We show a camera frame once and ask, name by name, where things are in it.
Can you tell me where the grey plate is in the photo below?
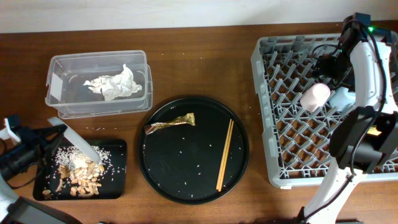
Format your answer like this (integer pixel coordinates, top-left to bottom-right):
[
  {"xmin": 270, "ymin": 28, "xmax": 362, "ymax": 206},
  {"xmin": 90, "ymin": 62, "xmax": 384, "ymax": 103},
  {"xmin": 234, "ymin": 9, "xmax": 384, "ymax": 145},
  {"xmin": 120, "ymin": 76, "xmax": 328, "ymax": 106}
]
[{"xmin": 47, "ymin": 117, "xmax": 101, "ymax": 164}]

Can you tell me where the yellow bowl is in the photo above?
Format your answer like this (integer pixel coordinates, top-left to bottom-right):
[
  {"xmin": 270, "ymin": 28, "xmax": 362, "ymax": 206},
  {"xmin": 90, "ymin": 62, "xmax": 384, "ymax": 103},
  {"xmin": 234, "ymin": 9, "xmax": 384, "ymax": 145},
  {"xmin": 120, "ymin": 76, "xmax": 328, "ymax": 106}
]
[{"xmin": 367, "ymin": 125, "xmax": 382, "ymax": 136}]

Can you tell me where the left wooden chopstick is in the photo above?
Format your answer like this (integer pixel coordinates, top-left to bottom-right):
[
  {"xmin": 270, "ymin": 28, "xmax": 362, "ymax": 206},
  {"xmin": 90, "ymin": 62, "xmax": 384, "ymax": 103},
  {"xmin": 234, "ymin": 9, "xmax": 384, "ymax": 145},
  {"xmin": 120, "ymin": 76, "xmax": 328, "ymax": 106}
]
[{"xmin": 216, "ymin": 119, "xmax": 233, "ymax": 192}]

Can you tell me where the food scraps pile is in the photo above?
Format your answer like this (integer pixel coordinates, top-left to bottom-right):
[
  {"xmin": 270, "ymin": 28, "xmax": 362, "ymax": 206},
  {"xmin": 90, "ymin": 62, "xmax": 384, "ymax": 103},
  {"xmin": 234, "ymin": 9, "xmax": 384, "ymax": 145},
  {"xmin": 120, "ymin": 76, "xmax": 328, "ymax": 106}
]
[{"xmin": 42, "ymin": 146, "xmax": 112, "ymax": 200}]

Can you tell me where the round black serving tray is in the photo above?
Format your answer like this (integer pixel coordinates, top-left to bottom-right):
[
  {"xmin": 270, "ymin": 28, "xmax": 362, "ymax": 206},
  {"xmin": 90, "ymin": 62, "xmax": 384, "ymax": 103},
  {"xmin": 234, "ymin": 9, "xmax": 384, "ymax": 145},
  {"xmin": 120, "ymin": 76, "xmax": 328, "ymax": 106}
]
[{"xmin": 137, "ymin": 96, "xmax": 249, "ymax": 205}]

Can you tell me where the grey dishwasher rack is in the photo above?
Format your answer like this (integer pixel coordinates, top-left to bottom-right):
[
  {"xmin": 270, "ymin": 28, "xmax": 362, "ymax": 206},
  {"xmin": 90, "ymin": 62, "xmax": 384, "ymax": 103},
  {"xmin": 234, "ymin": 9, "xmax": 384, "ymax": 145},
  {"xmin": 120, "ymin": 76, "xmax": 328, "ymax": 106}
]
[{"xmin": 251, "ymin": 34, "xmax": 397, "ymax": 189}]

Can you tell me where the blue plastic cup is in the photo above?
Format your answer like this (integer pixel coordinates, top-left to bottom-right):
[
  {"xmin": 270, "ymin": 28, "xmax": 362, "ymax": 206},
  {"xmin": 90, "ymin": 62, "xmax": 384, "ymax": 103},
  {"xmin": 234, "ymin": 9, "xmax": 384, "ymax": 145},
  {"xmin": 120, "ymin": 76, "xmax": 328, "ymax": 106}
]
[{"xmin": 329, "ymin": 87, "xmax": 356, "ymax": 112}]

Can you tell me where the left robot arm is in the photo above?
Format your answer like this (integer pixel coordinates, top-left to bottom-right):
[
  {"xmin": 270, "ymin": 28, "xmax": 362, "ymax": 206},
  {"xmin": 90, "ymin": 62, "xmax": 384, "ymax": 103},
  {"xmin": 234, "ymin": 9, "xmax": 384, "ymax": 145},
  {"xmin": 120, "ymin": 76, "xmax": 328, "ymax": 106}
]
[{"xmin": 1, "ymin": 115, "xmax": 80, "ymax": 224}]

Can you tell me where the wooden chopstick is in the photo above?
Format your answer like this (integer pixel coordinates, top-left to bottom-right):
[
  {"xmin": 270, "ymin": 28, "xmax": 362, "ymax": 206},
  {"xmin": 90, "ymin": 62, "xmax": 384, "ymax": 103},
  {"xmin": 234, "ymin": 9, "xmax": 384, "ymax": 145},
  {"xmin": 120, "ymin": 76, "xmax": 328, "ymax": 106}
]
[
  {"xmin": 216, "ymin": 119, "xmax": 233, "ymax": 192},
  {"xmin": 218, "ymin": 119, "xmax": 235, "ymax": 192}
]

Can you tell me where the black rectangular tray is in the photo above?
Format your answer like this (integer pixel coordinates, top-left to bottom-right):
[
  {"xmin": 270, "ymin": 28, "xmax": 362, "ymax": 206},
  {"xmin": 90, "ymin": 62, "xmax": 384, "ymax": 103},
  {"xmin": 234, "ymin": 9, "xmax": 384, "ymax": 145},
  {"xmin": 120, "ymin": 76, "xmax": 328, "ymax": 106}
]
[{"xmin": 33, "ymin": 139, "xmax": 127, "ymax": 201}]

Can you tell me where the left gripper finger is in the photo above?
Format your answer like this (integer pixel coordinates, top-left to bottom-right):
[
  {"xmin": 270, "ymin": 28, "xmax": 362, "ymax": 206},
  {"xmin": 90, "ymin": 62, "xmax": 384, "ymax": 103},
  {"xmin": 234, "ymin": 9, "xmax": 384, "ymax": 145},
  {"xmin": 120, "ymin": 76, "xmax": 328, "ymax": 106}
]
[
  {"xmin": 37, "ymin": 124, "xmax": 67, "ymax": 138},
  {"xmin": 43, "ymin": 135, "xmax": 63, "ymax": 165}
]

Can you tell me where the right wooden chopstick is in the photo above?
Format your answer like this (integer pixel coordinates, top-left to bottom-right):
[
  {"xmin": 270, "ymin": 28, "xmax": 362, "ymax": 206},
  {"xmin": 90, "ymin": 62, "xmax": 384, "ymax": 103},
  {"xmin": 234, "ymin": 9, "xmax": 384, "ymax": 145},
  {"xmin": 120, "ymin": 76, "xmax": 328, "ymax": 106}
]
[{"xmin": 218, "ymin": 119, "xmax": 235, "ymax": 192}]

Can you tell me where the gold coffee sachet wrapper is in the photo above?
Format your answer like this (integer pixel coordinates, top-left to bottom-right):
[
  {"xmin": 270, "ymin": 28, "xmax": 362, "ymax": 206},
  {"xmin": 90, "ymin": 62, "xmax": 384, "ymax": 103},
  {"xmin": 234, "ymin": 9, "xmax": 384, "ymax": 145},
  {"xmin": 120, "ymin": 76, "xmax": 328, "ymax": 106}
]
[{"xmin": 144, "ymin": 113, "xmax": 195, "ymax": 135}]

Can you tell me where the pink plastic cup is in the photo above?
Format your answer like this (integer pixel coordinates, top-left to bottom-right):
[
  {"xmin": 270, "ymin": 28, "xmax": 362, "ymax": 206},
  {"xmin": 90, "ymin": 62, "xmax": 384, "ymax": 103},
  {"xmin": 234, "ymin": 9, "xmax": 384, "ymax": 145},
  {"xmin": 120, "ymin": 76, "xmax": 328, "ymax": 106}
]
[{"xmin": 300, "ymin": 83, "xmax": 331, "ymax": 112}]

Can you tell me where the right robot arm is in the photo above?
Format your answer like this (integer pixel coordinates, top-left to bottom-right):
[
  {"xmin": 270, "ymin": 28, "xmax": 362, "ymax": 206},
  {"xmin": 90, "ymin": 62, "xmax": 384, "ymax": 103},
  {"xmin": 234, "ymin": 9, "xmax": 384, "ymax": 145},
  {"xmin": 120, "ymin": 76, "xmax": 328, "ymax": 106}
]
[{"xmin": 295, "ymin": 12, "xmax": 397, "ymax": 223}]

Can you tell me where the clear plastic storage bin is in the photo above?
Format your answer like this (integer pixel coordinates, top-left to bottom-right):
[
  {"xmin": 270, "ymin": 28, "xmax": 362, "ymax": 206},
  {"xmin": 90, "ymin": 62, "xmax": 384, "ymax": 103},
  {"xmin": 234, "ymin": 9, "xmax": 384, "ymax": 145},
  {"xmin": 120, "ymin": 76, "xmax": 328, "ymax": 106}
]
[{"xmin": 45, "ymin": 50, "xmax": 153, "ymax": 119}]

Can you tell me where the white napkin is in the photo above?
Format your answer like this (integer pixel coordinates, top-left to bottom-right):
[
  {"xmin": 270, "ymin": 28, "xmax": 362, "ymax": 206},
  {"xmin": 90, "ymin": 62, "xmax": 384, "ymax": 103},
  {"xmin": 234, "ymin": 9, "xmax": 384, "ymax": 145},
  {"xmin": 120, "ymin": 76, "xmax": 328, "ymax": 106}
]
[{"xmin": 84, "ymin": 64, "xmax": 142, "ymax": 101}]

